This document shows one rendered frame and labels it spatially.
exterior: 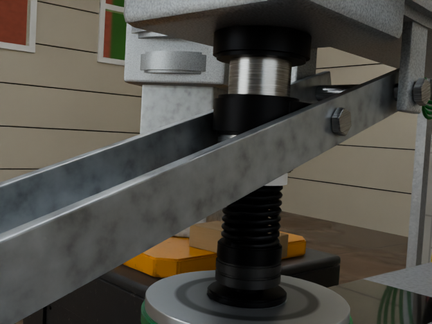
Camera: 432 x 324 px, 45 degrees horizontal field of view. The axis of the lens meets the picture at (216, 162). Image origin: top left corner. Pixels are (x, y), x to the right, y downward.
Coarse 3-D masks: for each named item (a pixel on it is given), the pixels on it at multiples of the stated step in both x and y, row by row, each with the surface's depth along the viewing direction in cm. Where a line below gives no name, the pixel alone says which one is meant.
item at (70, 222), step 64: (192, 128) 54; (256, 128) 46; (320, 128) 52; (0, 192) 40; (64, 192) 44; (128, 192) 35; (192, 192) 39; (0, 256) 29; (64, 256) 32; (128, 256) 35; (0, 320) 29
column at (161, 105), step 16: (144, 96) 130; (160, 96) 129; (176, 96) 127; (192, 96) 126; (208, 96) 125; (144, 112) 130; (160, 112) 129; (176, 112) 128; (192, 112) 126; (144, 128) 130
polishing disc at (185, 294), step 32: (160, 288) 56; (192, 288) 57; (288, 288) 59; (320, 288) 60; (160, 320) 49; (192, 320) 47; (224, 320) 48; (256, 320) 48; (288, 320) 48; (320, 320) 49
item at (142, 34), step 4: (132, 28) 126; (136, 28) 124; (132, 32) 126; (136, 32) 125; (140, 32) 125; (144, 32) 124; (148, 32) 123; (152, 32) 122; (140, 36) 125; (144, 36) 124; (148, 36) 123; (152, 36) 122; (156, 36) 122; (160, 36) 122; (164, 36) 121; (168, 36) 121
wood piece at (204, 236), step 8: (200, 224) 119; (208, 224) 120; (216, 224) 120; (192, 232) 118; (200, 232) 117; (208, 232) 115; (216, 232) 114; (192, 240) 118; (200, 240) 117; (208, 240) 115; (216, 240) 114; (280, 240) 111; (200, 248) 117; (208, 248) 115; (216, 248) 114
